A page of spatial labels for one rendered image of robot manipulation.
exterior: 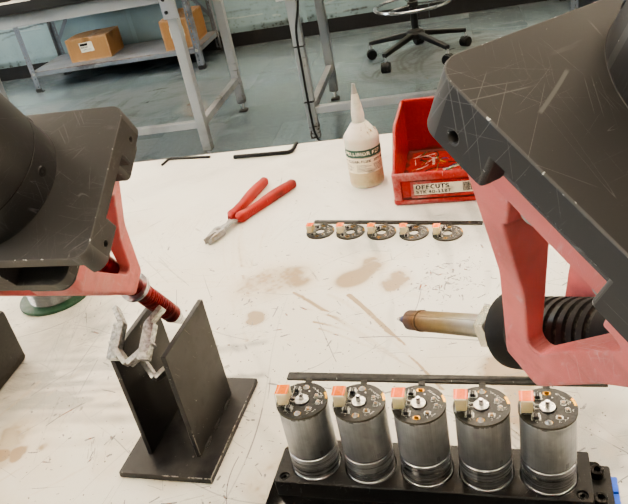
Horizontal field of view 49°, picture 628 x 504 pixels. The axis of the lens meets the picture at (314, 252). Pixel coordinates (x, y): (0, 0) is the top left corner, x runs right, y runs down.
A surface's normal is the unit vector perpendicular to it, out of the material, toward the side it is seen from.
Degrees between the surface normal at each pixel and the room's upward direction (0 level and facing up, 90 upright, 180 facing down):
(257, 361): 0
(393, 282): 0
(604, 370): 108
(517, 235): 98
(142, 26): 90
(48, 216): 34
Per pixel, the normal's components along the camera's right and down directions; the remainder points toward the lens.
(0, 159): 0.91, 0.17
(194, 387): 0.96, -0.03
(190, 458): -0.18, -0.85
